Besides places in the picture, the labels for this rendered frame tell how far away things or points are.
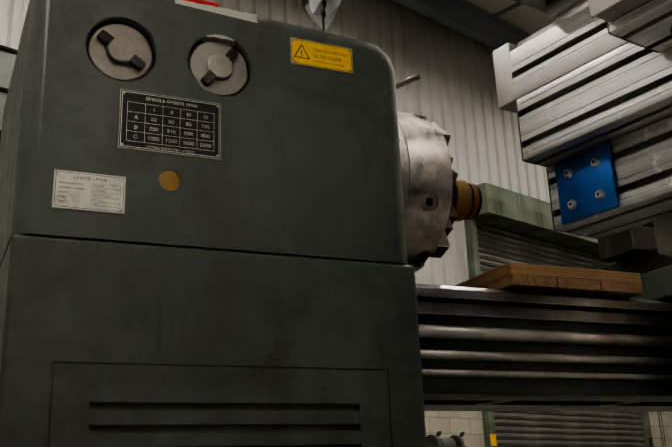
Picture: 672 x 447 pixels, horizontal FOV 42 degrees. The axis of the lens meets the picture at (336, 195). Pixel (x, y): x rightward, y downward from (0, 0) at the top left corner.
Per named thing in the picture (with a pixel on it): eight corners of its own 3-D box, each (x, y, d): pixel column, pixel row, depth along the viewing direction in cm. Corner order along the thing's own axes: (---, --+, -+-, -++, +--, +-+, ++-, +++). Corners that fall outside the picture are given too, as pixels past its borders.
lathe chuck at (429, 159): (418, 236, 151) (399, 78, 163) (342, 293, 177) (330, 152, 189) (463, 241, 154) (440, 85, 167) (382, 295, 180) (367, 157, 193)
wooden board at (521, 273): (512, 284, 155) (510, 262, 156) (412, 321, 186) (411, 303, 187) (643, 293, 167) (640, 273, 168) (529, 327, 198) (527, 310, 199)
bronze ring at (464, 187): (443, 167, 173) (483, 173, 177) (420, 183, 181) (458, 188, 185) (447, 212, 170) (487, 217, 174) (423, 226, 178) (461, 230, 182)
